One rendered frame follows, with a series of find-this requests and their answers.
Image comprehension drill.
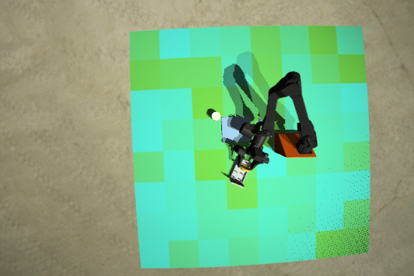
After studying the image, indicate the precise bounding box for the white cylinder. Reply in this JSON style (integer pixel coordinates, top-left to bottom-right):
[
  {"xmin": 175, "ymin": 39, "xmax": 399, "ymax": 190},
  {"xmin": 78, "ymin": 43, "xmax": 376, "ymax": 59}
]
[{"xmin": 211, "ymin": 112, "xmax": 221, "ymax": 121}]

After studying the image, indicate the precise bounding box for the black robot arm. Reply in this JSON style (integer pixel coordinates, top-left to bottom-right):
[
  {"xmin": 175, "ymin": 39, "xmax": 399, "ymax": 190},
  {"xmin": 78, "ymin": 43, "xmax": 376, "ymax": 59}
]
[{"xmin": 239, "ymin": 71, "xmax": 318, "ymax": 162}]

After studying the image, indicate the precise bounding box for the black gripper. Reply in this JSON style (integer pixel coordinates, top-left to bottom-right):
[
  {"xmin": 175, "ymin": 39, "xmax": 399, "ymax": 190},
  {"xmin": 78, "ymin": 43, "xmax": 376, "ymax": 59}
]
[{"xmin": 233, "ymin": 140, "xmax": 269, "ymax": 171}]

